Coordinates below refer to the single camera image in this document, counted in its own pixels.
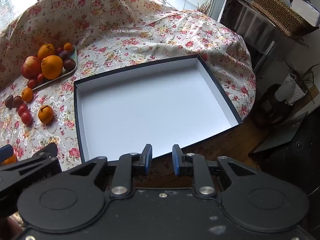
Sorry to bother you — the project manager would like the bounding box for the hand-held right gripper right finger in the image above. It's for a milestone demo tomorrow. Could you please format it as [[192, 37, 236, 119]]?
[[172, 144, 258, 197]]

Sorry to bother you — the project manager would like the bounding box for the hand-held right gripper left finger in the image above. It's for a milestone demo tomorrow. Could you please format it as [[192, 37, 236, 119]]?
[[69, 144, 152, 197]]

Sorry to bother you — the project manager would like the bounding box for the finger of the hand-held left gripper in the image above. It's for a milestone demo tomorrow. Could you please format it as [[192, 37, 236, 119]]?
[[0, 144, 14, 164], [0, 142, 58, 184]]

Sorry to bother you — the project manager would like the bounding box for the small mandarin with stem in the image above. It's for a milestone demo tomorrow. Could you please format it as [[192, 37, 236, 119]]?
[[38, 105, 55, 125]]

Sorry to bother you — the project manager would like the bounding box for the dark shallow box white inside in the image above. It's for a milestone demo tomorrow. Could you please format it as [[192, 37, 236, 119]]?
[[74, 54, 243, 163]]

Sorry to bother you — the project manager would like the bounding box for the red apple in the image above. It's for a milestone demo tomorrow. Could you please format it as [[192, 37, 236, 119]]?
[[21, 56, 43, 79]]

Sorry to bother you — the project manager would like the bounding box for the large necked orange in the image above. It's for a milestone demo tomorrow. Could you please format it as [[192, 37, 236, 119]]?
[[37, 43, 56, 60], [41, 55, 63, 80]]

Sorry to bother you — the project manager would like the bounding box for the pale green tray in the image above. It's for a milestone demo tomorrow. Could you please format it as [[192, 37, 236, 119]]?
[[27, 45, 77, 91]]

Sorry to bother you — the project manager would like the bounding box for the dark flat panel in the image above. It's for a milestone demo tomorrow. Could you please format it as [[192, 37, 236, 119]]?
[[253, 111, 308, 154]]

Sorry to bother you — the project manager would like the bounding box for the dark bulky object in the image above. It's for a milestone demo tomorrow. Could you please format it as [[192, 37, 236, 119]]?
[[257, 110, 320, 233]]

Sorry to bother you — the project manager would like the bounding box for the floral tablecloth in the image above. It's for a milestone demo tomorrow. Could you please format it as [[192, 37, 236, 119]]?
[[0, 0, 257, 173]]

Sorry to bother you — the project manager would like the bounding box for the white plastic bottle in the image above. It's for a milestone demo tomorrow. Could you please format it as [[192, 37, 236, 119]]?
[[274, 80, 295, 102]]

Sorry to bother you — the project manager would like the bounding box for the white woven plant pot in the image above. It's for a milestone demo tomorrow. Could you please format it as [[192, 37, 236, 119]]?
[[285, 74, 308, 106]]

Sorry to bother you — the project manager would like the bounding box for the metal side table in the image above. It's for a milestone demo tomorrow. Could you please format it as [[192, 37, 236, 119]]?
[[235, 0, 320, 64]]

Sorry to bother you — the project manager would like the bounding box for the bundle of dried twigs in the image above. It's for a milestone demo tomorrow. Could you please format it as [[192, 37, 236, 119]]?
[[197, 0, 213, 15]]

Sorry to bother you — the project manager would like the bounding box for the green potted plant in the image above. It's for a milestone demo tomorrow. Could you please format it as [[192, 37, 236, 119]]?
[[285, 61, 320, 104]]

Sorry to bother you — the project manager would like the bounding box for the wicker basket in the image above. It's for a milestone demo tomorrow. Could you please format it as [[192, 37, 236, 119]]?
[[252, 0, 311, 38]]

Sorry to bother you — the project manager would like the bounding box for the white cardboard box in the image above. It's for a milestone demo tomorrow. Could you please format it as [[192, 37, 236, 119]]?
[[272, 0, 320, 27]]

